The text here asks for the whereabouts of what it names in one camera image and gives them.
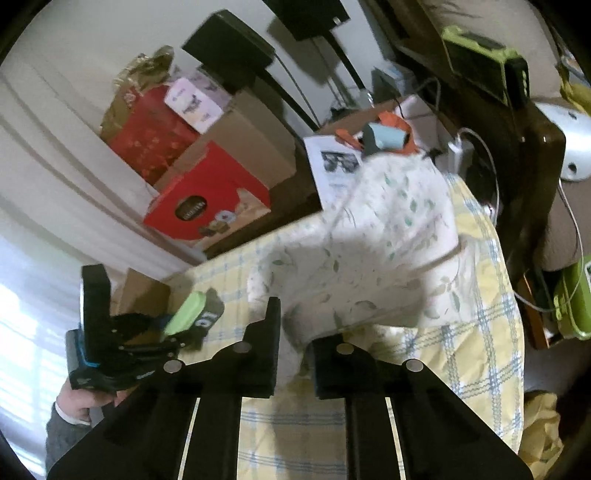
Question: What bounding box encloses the person's left hand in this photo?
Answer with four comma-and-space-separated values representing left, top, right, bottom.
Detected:
55, 382, 118, 423

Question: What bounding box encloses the white round device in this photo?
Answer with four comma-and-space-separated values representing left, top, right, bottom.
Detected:
531, 102, 591, 182

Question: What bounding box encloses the person's left forearm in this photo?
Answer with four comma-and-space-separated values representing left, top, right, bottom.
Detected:
45, 401, 93, 476

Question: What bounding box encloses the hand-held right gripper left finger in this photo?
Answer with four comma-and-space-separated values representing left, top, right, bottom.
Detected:
46, 296, 282, 480

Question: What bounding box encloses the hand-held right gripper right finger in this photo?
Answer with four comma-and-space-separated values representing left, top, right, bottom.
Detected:
310, 337, 532, 480

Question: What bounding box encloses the light blue item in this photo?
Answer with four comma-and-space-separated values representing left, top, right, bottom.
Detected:
362, 121, 409, 151

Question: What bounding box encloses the red pastry gift box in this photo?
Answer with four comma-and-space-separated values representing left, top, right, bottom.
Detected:
143, 141, 272, 252

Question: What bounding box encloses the brown sofa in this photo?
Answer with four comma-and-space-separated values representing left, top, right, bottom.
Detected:
383, 0, 591, 278

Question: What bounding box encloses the torn kraft paper bag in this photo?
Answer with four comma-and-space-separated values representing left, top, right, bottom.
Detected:
99, 45, 176, 139

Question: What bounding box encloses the black speaker on stand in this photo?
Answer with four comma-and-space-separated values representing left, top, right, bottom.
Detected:
263, 0, 365, 88
181, 11, 319, 132

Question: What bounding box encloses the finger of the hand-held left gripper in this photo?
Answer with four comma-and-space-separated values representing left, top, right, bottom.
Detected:
111, 313, 172, 343
127, 333, 206, 365

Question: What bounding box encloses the yellow bag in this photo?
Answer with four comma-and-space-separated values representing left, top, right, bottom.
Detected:
558, 65, 591, 100

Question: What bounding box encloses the yellow checked tablecloth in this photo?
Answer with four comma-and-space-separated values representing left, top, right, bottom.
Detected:
166, 175, 525, 480

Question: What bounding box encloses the small cardboard box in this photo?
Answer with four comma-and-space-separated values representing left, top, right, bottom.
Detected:
318, 106, 421, 158

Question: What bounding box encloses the white floral cloth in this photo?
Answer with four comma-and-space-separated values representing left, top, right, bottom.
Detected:
247, 152, 462, 365

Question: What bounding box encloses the green tin box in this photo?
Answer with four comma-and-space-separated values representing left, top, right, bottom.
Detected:
164, 290, 225, 352

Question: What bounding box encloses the dark brown wooden cabinet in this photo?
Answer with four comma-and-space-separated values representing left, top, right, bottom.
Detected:
369, 0, 566, 268

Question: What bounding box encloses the orange item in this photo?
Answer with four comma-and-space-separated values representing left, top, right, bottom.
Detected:
335, 111, 419, 155

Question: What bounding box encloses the large brown cardboard box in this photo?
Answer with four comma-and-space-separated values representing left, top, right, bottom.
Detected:
154, 90, 296, 195

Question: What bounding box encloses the green cartoon lunch box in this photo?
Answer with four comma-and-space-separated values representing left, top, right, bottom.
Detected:
551, 256, 591, 340

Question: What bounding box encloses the white curtain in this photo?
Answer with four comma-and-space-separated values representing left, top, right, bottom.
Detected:
0, 46, 199, 462

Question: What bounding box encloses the green black camera device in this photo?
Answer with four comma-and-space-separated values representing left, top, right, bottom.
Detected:
438, 25, 529, 109

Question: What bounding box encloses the white tissue box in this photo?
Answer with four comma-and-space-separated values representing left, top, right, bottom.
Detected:
164, 69, 232, 134

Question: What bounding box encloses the white cable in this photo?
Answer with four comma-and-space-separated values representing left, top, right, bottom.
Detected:
448, 128, 585, 315

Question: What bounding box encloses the printed paper sheet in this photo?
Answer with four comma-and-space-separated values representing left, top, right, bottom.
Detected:
304, 134, 365, 206

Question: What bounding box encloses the grey blue box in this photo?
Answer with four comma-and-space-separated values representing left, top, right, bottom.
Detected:
372, 65, 416, 100

